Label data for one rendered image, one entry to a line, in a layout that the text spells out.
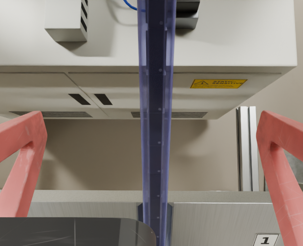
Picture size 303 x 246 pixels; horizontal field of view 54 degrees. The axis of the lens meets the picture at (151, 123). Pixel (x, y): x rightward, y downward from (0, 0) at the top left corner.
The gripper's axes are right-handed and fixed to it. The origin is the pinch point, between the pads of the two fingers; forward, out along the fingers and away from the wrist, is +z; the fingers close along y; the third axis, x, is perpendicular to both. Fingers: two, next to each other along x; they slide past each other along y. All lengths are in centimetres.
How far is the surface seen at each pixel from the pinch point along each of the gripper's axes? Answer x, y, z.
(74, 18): 4.2, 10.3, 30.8
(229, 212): 8.2, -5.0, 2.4
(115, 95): 24, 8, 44
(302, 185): 64, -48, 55
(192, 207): 7.8, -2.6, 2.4
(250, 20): 5.9, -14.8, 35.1
